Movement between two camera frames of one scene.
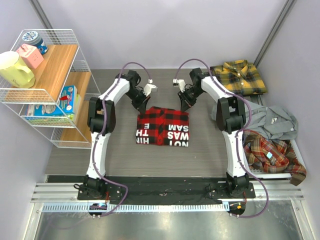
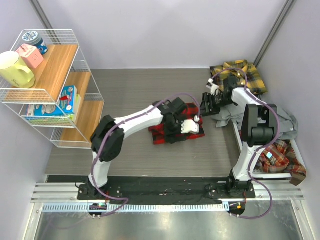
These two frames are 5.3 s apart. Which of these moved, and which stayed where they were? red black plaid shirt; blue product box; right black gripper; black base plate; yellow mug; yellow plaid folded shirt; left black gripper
Moved: right black gripper; red black plaid shirt; left black gripper
Stayed: yellow mug; black base plate; yellow plaid folded shirt; blue product box
